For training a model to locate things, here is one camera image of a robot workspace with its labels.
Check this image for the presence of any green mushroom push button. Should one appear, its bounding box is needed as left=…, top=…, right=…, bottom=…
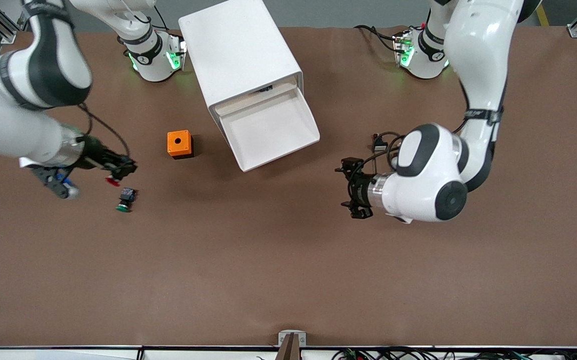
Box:
left=116, top=187, right=138, bottom=213

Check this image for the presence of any grey table edge bracket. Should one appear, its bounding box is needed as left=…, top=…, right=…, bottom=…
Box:
left=278, top=330, right=307, bottom=360

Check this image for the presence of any tangled cable bundle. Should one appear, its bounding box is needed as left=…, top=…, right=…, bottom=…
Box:
left=331, top=347, right=577, bottom=360

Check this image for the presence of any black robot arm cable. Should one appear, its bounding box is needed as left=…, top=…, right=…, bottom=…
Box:
left=77, top=102, right=130, bottom=157
left=347, top=131, right=405, bottom=201

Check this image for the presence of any white table edge rail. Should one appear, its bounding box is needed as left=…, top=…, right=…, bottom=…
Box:
left=0, top=346, right=577, bottom=360

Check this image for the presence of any orange button enclosure box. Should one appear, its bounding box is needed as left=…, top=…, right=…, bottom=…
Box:
left=167, top=130, right=194, bottom=160

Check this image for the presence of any white drawer cabinet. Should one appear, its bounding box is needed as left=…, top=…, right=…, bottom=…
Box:
left=178, top=0, right=304, bottom=135

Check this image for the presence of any white drawer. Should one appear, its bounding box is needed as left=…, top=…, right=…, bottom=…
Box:
left=217, top=82, right=321, bottom=173

